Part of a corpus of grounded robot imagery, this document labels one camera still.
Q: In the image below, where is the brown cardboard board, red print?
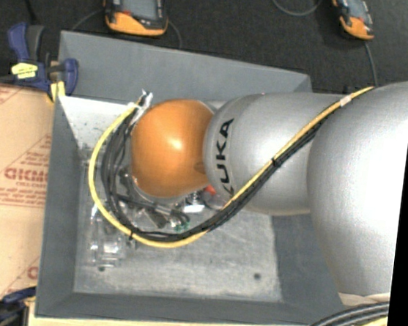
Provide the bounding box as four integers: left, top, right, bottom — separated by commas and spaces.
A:
0, 83, 62, 309

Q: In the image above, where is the grey metal bin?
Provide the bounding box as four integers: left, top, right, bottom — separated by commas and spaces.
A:
25, 29, 376, 326

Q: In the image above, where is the small red object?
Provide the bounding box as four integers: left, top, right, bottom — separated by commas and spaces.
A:
203, 184, 221, 206

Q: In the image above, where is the black cylinder on white bracket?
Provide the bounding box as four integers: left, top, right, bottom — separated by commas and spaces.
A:
182, 189, 208, 215

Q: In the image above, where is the clear glass thing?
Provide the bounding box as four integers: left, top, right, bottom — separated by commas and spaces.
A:
84, 204, 141, 276

